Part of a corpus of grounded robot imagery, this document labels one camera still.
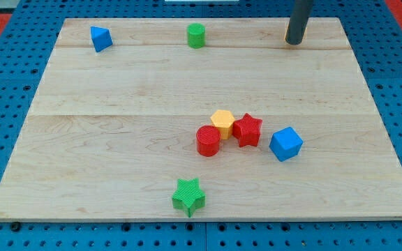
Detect blue triangle block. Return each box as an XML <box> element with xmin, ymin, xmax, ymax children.
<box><xmin>90</xmin><ymin>26</ymin><xmax>113</xmax><ymax>52</ymax></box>

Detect green cylinder block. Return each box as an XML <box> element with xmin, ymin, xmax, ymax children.
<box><xmin>186</xmin><ymin>23</ymin><xmax>205</xmax><ymax>49</ymax></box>

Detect yellow hexagon block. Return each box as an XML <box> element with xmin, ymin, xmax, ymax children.
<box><xmin>210</xmin><ymin>109</ymin><xmax>235</xmax><ymax>139</ymax></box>

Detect red star block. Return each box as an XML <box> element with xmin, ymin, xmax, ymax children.
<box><xmin>232</xmin><ymin>113</ymin><xmax>262</xmax><ymax>147</ymax></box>

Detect blue cube block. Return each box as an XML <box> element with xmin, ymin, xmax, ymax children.
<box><xmin>269</xmin><ymin>127</ymin><xmax>304</xmax><ymax>162</ymax></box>

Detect green star block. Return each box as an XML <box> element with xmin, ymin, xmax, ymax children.
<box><xmin>172</xmin><ymin>178</ymin><xmax>206</xmax><ymax>218</ymax></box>

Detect red cylinder block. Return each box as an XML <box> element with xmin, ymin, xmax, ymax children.
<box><xmin>196</xmin><ymin>125</ymin><xmax>221</xmax><ymax>157</ymax></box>

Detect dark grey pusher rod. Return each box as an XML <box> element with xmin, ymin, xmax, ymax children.
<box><xmin>285</xmin><ymin>0</ymin><xmax>313</xmax><ymax>45</ymax></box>

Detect wooden board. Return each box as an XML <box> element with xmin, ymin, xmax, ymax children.
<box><xmin>0</xmin><ymin>17</ymin><xmax>402</xmax><ymax>222</ymax></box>

